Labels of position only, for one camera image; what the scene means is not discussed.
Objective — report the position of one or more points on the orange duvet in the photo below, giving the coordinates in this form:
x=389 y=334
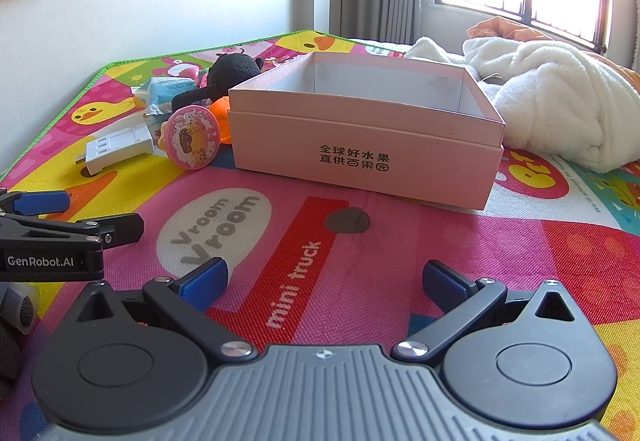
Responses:
x=500 y=27

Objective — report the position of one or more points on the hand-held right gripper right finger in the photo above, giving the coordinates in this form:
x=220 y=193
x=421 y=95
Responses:
x=442 y=283

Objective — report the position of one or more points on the blue face mask packet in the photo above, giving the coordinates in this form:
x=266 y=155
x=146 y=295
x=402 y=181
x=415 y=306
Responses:
x=167 y=88

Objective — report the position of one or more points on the pink round toy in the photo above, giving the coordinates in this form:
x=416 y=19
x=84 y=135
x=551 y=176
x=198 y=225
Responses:
x=192 y=136

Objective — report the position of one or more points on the colourful cartoon play mat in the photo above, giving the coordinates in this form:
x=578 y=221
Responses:
x=550 y=246

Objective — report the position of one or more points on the orange plastic toy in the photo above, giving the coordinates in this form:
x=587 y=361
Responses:
x=220 y=118

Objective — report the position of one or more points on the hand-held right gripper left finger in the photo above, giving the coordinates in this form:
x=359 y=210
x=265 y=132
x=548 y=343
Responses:
x=202 y=278

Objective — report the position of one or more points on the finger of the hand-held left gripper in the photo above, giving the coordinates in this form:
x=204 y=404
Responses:
x=125 y=228
x=40 y=202

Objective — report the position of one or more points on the white fleece blanket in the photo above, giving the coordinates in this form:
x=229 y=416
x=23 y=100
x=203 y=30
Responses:
x=550 y=91

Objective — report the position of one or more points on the pink cardboard box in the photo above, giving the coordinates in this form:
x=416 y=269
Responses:
x=360 y=156

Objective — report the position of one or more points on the person's left hand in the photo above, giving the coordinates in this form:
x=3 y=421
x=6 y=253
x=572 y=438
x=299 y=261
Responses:
x=20 y=306

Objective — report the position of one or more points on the black plush toy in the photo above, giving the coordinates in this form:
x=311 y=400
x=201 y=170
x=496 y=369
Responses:
x=230 y=71

